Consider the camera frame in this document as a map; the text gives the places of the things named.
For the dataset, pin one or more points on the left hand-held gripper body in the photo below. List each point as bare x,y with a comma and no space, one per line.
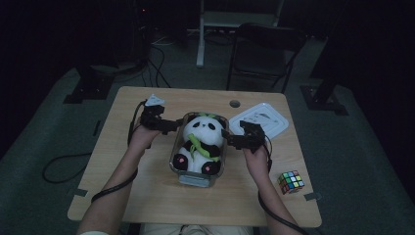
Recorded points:
153,120

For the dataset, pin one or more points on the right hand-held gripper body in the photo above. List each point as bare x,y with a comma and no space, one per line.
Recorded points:
254,138

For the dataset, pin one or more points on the white storage box lid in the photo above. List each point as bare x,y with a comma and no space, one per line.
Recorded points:
277,122

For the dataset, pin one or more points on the panda plush toy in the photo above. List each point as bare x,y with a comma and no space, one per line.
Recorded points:
202,130

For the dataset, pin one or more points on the clear plastic storage box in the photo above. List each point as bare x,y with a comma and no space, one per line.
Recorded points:
195,180

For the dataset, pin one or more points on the colourful puzzle cube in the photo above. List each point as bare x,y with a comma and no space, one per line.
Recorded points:
291,182

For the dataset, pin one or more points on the person's left hand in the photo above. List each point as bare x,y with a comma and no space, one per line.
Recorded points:
142,138

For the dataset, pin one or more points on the person's right hand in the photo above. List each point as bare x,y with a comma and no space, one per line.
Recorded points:
259,163

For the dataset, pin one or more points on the grey tape piece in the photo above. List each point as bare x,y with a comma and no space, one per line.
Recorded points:
312,196
81,192

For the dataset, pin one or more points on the black folding chair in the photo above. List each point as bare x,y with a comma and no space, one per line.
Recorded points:
261,52

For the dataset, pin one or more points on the dark equipment tower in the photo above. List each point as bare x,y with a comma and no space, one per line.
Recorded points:
142,32

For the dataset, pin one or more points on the person's beige trousers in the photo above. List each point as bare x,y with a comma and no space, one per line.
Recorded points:
169,230

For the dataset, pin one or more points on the black stand with base plate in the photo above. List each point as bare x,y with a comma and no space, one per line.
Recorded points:
89,88
321,101

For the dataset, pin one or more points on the white metal desk frame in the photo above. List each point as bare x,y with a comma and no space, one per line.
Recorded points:
200,39

